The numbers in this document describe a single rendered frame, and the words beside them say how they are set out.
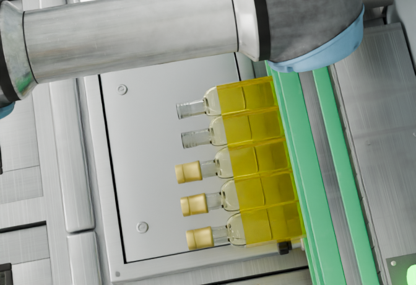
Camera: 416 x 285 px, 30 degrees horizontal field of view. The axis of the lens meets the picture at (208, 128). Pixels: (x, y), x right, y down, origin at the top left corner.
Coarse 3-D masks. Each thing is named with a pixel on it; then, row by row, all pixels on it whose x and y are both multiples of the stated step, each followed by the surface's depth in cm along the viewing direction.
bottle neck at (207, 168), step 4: (212, 160) 135; (200, 164) 135; (204, 164) 135; (208, 164) 134; (212, 164) 134; (204, 168) 134; (208, 168) 134; (212, 168) 134; (204, 172) 134; (208, 172) 134; (212, 172) 134; (204, 176) 135; (208, 176) 135; (212, 176) 135
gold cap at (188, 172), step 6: (192, 162) 135; (198, 162) 135; (180, 168) 134; (186, 168) 134; (192, 168) 134; (198, 168) 134; (180, 174) 134; (186, 174) 134; (192, 174) 134; (198, 174) 134; (180, 180) 134; (186, 180) 135; (192, 180) 135; (198, 180) 135
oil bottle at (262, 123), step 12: (264, 108) 135; (276, 108) 135; (216, 120) 135; (228, 120) 135; (240, 120) 135; (252, 120) 135; (264, 120) 135; (276, 120) 135; (216, 132) 135; (228, 132) 134; (240, 132) 134; (252, 132) 134; (264, 132) 134; (276, 132) 134; (216, 144) 135; (228, 144) 135
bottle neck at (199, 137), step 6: (186, 132) 137; (192, 132) 136; (198, 132) 136; (204, 132) 136; (186, 138) 136; (192, 138) 136; (198, 138) 136; (204, 138) 136; (186, 144) 136; (192, 144) 136; (198, 144) 136; (204, 144) 137
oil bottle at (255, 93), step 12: (228, 84) 138; (240, 84) 138; (252, 84) 137; (264, 84) 137; (204, 96) 138; (216, 96) 137; (228, 96) 137; (240, 96) 137; (252, 96) 137; (264, 96) 137; (276, 96) 137; (204, 108) 138; (216, 108) 136; (228, 108) 136; (240, 108) 136; (252, 108) 137
